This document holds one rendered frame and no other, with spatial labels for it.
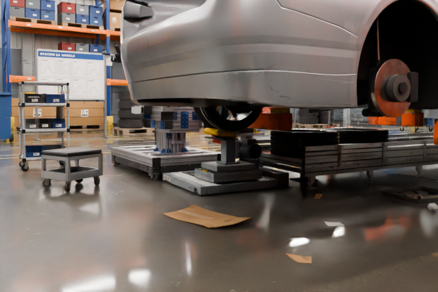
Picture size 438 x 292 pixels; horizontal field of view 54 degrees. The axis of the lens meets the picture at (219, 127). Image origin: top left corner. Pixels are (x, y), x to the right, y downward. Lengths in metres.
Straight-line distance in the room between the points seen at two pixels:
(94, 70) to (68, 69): 0.56
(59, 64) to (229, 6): 8.05
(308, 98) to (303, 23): 0.33
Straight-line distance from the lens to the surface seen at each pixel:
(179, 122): 4.59
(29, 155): 5.30
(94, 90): 9.97
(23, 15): 13.39
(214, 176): 3.70
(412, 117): 5.43
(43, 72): 9.74
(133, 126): 11.16
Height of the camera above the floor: 0.75
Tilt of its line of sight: 3 degrees down
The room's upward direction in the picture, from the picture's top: straight up
